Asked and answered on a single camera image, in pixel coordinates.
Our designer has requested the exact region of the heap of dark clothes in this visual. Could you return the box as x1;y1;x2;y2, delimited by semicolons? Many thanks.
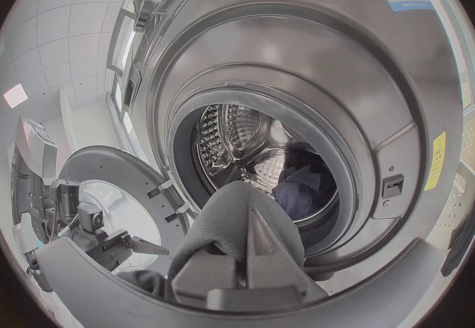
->
441;217;475;277

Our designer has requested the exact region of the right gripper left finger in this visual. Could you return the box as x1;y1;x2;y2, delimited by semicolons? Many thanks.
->
171;249;237;301

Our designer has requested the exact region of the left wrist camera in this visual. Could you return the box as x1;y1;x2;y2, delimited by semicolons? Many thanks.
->
77;203;105;232

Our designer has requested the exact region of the window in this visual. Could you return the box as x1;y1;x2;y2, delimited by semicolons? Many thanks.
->
107;0;161;123

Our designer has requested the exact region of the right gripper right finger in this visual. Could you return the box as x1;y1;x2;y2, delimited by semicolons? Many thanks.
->
236;209;311;300

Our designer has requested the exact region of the cream laundry basket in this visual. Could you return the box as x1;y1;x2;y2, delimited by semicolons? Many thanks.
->
423;111;475;279

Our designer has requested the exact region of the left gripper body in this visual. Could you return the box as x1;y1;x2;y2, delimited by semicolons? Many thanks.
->
82;229;131;272

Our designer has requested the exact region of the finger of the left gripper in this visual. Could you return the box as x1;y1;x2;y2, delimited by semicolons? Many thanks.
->
124;236;171;257

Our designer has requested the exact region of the ceiling light panel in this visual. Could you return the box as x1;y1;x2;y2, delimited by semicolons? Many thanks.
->
3;83;24;108

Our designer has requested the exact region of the grey garment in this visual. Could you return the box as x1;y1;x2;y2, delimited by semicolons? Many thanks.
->
117;180;329;300

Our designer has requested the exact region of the grey washing machine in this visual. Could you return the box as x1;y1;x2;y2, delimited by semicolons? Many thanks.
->
126;0;474;296

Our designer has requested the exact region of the washing machine door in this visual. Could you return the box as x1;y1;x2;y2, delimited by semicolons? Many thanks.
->
59;145;199;272

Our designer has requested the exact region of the dark blue garment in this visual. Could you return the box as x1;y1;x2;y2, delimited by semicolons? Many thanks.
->
271;167;335;224

